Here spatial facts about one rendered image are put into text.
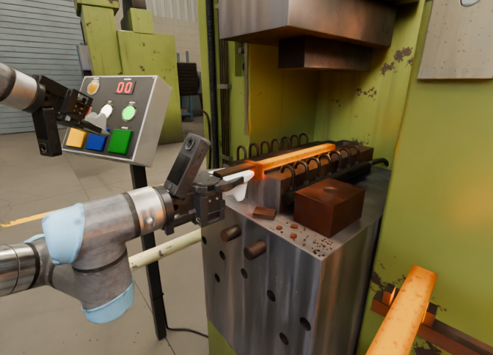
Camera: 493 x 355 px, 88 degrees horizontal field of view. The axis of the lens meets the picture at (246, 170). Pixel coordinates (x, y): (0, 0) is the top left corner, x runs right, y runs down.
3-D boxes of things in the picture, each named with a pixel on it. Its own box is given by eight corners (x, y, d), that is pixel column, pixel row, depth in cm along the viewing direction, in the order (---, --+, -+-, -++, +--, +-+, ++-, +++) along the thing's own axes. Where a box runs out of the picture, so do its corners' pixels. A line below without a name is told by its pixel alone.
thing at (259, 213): (252, 218, 53) (252, 213, 53) (255, 211, 56) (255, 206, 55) (274, 221, 52) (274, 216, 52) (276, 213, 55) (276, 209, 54)
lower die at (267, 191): (279, 214, 55) (280, 177, 52) (223, 186, 69) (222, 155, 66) (370, 171, 80) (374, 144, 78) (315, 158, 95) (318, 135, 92)
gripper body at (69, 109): (96, 100, 66) (46, 73, 55) (86, 131, 65) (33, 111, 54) (76, 99, 69) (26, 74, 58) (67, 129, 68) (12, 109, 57)
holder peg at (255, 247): (252, 263, 48) (252, 251, 48) (242, 257, 50) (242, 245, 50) (266, 254, 51) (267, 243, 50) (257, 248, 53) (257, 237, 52)
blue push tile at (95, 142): (101, 150, 80) (108, 128, 81) (84, 148, 83) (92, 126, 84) (105, 152, 82) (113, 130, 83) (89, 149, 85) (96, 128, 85)
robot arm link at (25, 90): (8, 103, 50) (-14, 101, 53) (34, 112, 54) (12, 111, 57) (20, 67, 51) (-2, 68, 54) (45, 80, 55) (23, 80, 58)
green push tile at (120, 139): (124, 153, 76) (131, 130, 77) (106, 151, 79) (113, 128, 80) (129, 155, 78) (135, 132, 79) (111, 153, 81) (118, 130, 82)
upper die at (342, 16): (287, 26, 43) (290, -43, 40) (218, 39, 57) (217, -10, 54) (390, 46, 69) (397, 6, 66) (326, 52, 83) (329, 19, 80)
